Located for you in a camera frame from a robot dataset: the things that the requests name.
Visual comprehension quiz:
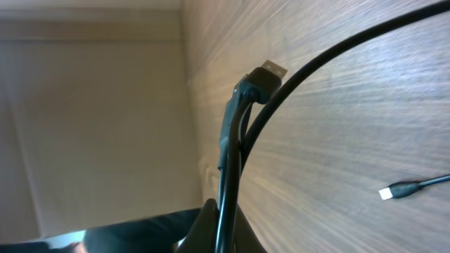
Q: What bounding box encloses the thick black USB cable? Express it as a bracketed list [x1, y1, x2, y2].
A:
[214, 59, 288, 253]

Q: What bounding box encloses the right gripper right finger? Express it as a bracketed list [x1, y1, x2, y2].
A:
[234, 206, 267, 253]

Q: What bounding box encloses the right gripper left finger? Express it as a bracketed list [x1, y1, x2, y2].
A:
[176, 198, 219, 253]

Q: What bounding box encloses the right camera cable black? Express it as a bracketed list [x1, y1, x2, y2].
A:
[220, 0, 449, 169]

